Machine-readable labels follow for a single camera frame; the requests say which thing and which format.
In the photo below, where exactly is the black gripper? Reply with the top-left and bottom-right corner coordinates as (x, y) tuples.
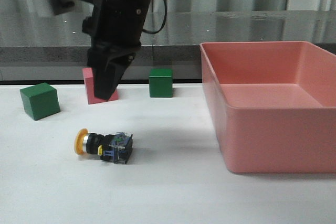
(82, 0), (151, 100)

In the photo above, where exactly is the yellow push button switch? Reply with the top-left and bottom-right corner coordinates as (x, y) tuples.
(74, 129), (133, 164)

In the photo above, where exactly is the pink cube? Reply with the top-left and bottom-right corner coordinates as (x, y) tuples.
(82, 68), (119, 105)

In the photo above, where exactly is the right green cube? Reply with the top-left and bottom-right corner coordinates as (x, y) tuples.
(149, 68), (173, 98)

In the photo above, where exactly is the green cube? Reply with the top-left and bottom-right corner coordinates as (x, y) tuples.
(20, 83), (60, 121)
(149, 68), (173, 98)

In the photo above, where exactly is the left green cube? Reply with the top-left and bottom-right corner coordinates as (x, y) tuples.
(20, 83), (60, 121)

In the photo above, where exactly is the pink plastic bin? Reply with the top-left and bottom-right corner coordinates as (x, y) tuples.
(200, 41), (335, 173)

